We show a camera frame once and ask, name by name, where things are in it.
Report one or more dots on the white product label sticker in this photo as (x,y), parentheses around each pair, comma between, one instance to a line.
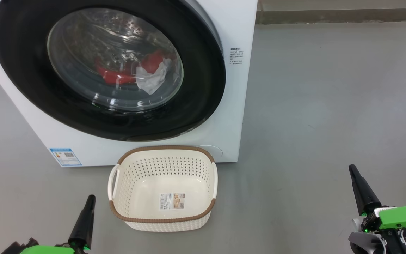
(172,201)

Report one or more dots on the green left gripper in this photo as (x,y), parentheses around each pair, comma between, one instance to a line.
(48,250)

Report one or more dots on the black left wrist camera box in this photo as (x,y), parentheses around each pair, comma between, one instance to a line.
(16,248)

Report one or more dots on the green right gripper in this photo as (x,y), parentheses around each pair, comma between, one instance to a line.
(404,216)

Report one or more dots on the white cloth garment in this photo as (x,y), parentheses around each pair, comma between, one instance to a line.
(152,79)

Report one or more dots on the blue energy label sticker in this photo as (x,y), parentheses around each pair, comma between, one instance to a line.
(65,157)

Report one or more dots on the white front-load washing machine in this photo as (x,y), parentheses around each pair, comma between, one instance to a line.
(238,106)

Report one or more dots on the cream basket with brown rim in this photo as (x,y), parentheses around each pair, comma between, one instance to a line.
(167,183)

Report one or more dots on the black round glass washer door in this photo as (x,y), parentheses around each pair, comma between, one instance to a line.
(23,70)

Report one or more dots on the round white filter cover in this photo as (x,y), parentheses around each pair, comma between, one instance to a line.
(213,151)

